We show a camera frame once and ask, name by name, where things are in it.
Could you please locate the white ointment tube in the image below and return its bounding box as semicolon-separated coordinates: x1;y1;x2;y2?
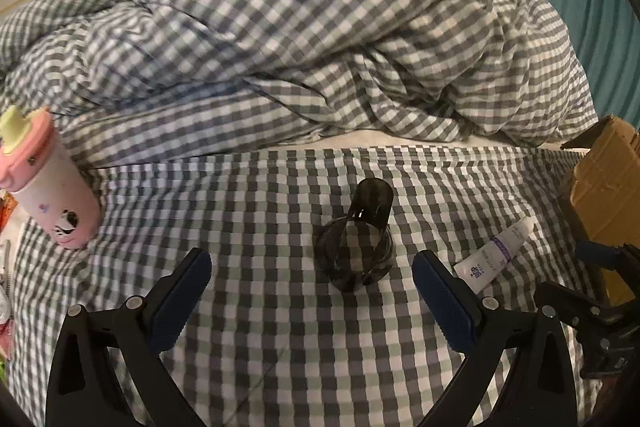
454;216;536;294

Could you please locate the pink drinking bottle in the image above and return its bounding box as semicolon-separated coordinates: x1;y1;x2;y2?
0;105;101;250

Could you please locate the dark transparent cup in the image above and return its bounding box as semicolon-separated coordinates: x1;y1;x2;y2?
314;178;397;293

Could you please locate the grey checked bed sheet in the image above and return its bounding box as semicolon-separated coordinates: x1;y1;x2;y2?
0;144;606;427

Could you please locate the grey checked duvet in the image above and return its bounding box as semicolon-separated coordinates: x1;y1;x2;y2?
0;0;601;172

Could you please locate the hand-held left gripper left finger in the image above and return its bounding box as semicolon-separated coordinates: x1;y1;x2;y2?
46;248;212;427

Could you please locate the teal curtain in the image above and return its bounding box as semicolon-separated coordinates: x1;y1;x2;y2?
465;0;640;128

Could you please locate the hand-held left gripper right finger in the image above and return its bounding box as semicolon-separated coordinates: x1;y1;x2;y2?
411;249;581;427

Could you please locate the orange packet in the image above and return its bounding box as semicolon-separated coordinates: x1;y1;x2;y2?
0;192;18;233

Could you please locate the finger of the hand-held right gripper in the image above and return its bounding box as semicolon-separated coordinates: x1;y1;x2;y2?
575;241;640;269
534;282;608;325

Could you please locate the brown cardboard box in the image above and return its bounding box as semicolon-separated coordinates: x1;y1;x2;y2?
560;114;640;308

